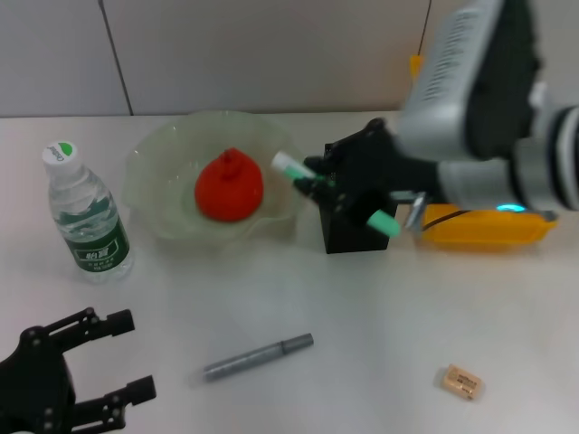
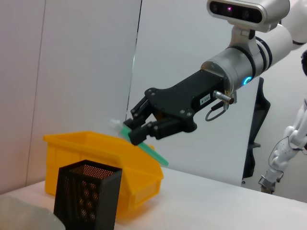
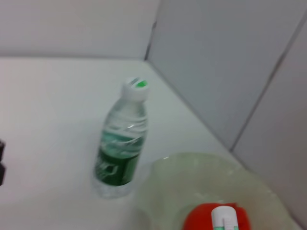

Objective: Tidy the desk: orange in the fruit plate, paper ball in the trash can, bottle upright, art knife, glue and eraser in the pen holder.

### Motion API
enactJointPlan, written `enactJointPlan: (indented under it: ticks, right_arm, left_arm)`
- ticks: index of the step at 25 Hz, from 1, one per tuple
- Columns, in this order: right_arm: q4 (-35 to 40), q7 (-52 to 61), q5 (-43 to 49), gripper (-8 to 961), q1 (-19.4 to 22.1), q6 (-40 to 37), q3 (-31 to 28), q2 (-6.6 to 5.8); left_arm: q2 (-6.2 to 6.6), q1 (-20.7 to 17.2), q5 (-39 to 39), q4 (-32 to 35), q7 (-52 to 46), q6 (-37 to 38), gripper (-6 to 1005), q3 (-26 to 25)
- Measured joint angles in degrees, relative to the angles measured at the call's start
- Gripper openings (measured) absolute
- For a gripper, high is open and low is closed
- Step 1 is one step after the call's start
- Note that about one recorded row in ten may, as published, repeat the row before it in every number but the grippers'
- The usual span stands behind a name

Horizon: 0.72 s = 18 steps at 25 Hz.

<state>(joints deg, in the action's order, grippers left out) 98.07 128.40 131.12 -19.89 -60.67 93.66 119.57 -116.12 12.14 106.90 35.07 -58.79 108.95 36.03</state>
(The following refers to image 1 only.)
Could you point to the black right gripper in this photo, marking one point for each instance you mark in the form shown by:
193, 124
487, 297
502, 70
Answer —
371, 172

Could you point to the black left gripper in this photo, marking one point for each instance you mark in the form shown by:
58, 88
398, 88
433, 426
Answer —
36, 384

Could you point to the green pen white cap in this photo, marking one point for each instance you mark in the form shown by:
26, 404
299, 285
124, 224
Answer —
384, 223

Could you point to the red knitted toy orange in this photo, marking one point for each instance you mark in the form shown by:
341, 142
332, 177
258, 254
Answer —
228, 190

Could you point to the grey marker pen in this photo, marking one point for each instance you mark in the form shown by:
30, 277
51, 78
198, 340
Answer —
253, 357

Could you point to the clear water bottle green label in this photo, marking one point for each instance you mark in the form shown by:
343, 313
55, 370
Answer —
90, 235

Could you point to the black mesh pen holder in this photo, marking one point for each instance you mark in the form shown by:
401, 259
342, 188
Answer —
348, 235

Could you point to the clear glass fruit plate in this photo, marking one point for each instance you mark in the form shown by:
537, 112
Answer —
154, 181

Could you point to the beige eraser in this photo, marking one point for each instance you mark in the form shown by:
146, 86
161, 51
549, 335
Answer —
459, 382

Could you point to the yellow plastic storage bin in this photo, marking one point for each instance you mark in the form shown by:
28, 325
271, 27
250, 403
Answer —
475, 230

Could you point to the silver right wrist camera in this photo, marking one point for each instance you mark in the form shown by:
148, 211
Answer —
452, 81

